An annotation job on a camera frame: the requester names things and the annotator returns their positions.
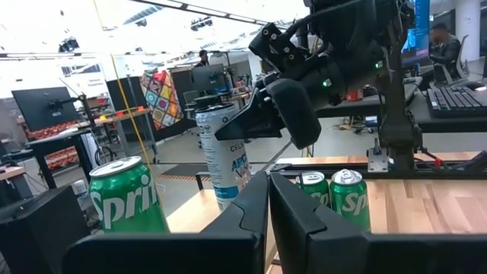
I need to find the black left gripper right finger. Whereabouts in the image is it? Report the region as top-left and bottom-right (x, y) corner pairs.
(269, 173), (487, 274)

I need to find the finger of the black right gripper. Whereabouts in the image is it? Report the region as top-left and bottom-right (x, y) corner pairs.
(215, 87), (285, 141)

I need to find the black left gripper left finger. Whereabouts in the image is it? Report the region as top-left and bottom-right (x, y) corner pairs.
(62, 170), (269, 274)

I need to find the green Sprite can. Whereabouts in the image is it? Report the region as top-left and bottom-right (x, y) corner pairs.
(329, 168), (372, 233)
(88, 155), (170, 234)
(295, 170), (331, 209)

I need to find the black monitor on arm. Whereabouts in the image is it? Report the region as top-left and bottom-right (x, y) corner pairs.
(11, 86), (81, 133)

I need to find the red tool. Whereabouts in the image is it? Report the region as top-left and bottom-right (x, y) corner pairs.
(345, 89), (365, 103)

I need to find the grey desk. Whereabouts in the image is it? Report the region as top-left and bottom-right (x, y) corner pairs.
(315, 78), (424, 119)

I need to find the black monitor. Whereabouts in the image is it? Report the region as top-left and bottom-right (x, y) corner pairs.
(189, 63), (228, 95)

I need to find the person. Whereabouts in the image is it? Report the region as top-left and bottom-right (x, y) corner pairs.
(193, 49), (211, 69)
(428, 22), (463, 83)

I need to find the black mat with orange stripes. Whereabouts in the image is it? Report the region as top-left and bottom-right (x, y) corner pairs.
(158, 162), (211, 183)

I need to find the monitor with blue screen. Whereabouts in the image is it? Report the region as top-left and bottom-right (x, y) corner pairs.
(401, 0), (431, 66)

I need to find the colourful patchwork quilt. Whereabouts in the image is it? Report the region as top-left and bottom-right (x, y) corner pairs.
(139, 69), (184, 131)

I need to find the white plastic bottle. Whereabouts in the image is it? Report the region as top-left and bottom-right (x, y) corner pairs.
(73, 179), (89, 199)

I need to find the black computer keyboard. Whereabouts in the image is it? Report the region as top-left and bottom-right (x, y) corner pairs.
(425, 85), (487, 118)

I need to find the ceiling light bar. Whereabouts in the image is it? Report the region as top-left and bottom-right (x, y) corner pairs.
(129, 0), (294, 30)

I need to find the grey office chair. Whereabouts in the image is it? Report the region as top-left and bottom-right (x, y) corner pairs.
(454, 33), (473, 83)

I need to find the wooden workbench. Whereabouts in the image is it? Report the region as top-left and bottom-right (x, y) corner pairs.
(93, 106), (159, 164)

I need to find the large black box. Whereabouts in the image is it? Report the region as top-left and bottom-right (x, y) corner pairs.
(0, 185), (91, 274)

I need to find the black standing desk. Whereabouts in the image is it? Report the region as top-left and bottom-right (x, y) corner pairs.
(24, 128), (96, 190)

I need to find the black ceiling spotlight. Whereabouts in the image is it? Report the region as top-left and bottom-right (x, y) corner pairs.
(57, 37), (81, 53)

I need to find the wooden shelf with black frame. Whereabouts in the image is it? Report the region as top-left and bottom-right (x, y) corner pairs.
(165, 170), (285, 274)

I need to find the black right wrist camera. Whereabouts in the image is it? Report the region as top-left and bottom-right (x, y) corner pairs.
(265, 78), (323, 150)

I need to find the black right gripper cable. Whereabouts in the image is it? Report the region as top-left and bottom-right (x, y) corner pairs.
(285, 0), (362, 39)

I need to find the black aluminium table frame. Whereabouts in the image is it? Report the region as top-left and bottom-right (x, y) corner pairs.
(196, 150), (487, 182)

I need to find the grey metal bracket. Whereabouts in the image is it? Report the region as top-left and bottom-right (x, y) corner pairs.
(366, 137), (390, 173)

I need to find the yellow hanging power cable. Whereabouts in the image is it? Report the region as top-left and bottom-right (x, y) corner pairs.
(109, 53), (154, 172)

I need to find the red wire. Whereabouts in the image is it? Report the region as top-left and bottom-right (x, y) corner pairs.
(420, 151), (445, 167)

